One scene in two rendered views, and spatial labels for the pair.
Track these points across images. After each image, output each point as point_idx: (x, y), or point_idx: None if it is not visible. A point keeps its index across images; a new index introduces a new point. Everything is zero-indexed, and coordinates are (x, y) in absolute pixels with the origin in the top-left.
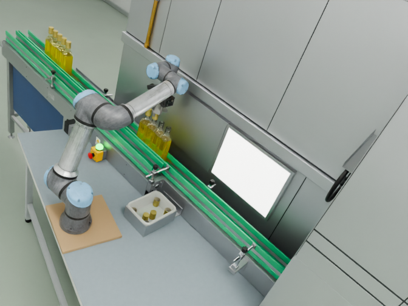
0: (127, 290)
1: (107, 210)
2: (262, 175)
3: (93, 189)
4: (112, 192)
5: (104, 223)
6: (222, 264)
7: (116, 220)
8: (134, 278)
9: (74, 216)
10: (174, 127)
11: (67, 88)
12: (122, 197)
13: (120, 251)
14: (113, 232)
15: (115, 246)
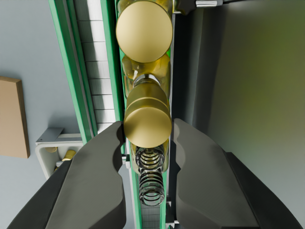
0: (14, 202)
1: (16, 117)
2: None
3: (12, 52)
4: (48, 78)
5: (5, 133)
6: (130, 221)
7: (33, 130)
8: (26, 196)
9: None
10: (238, 124)
11: None
12: (63, 95)
13: (21, 169)
14: (17, 150)
15: (16, 161)
